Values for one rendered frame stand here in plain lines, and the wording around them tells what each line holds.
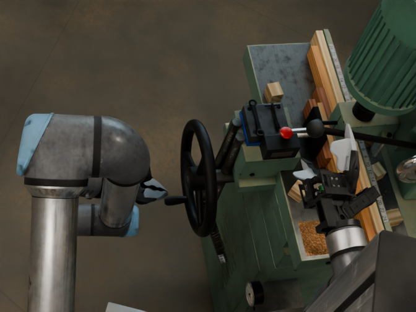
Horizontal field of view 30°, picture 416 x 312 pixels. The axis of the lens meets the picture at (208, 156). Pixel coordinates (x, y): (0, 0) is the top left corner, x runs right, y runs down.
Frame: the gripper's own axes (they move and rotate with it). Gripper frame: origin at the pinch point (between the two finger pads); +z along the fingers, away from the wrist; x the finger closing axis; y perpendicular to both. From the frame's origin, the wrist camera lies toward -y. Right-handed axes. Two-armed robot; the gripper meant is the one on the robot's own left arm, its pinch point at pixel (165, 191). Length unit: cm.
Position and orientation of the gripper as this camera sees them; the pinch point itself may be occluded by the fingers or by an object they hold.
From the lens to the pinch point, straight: 200.0
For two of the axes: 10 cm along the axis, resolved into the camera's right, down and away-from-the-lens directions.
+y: -6.3, 4.5, 6.3
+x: 1.8, 8.7, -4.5
